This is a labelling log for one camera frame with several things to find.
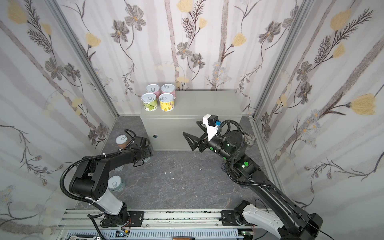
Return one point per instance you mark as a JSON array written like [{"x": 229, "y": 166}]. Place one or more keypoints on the orange label can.
[{"x": 123, "y": 141}]

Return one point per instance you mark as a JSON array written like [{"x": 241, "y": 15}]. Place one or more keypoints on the small tray of items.
[{"x": 249, "y": 139}]

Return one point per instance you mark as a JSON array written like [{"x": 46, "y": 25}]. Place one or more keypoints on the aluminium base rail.
[{"x": 200, "y": 224}]

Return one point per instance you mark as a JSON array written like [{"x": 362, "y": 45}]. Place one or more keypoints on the grey metal cabinet counter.
[{"x": 190, "y": 107}]

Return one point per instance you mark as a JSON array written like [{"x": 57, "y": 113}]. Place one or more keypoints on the green label can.
[{"x": 150, "y": 102}]

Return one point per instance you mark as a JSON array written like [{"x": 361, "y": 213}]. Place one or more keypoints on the teal label can front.
[{"x": 116, "y": 184}]

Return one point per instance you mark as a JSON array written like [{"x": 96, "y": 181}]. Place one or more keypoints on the yellow label can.
[{"x": 166, "y": 101}]

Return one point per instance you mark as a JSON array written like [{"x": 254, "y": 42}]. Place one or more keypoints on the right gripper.
[{"x": 204, "y": 143}]

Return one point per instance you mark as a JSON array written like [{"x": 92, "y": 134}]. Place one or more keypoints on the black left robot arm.
[{"x": 87, "y": 181}]

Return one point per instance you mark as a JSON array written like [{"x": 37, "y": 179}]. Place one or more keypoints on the teal label can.
[
  {"x": 116, "y": 184},
  {"x": 118, "y": 169}
]

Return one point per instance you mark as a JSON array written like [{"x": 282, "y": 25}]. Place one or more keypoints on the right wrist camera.
[{"x": 212, "y": 124}]

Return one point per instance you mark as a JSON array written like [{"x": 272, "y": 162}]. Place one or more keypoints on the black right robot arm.
[{"x": 286, "y": 220}]

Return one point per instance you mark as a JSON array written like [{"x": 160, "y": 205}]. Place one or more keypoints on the pink label can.
[
  {"x": 169, "y": 89},
  {"x": 154, "y": 89}
]

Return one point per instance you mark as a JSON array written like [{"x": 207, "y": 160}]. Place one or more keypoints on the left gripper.
[{"x": 140, "y": 144}]

